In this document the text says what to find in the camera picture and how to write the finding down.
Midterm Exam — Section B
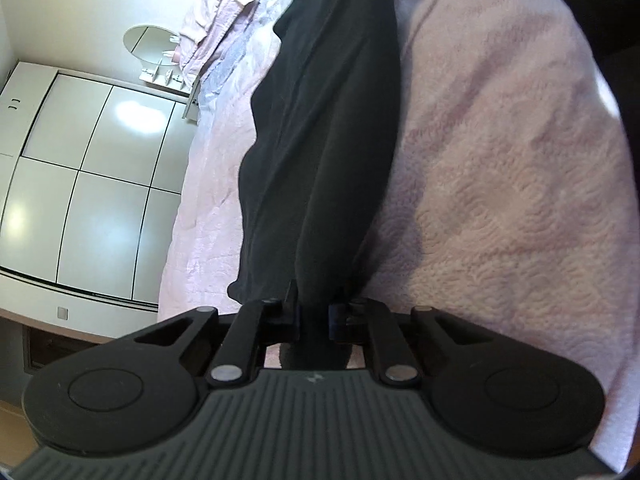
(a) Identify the dark wooden door frame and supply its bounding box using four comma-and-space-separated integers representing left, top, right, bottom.
20, 322, 101, 378

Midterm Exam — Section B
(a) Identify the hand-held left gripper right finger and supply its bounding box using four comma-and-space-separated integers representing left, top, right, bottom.
327, 297, 493, 386

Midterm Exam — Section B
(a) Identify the white vanity shelf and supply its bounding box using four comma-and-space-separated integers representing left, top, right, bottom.
139, 55, 202, 122

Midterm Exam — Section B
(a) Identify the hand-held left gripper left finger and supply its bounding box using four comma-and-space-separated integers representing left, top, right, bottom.
132, 280, 303, 386

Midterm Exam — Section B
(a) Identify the round wall mirror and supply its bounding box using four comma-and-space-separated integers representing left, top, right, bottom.
123, 25, 179, 69

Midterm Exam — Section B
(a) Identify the lilac crumpled sheet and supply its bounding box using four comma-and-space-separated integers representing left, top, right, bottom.
177, 0, 275, 86

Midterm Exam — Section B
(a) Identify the white panelled wardrobe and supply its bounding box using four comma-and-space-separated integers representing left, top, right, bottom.
0, 60, 201, 311

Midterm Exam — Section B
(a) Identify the dark teal sweatshirt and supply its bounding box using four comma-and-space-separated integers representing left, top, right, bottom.
227, 0, 431, 376

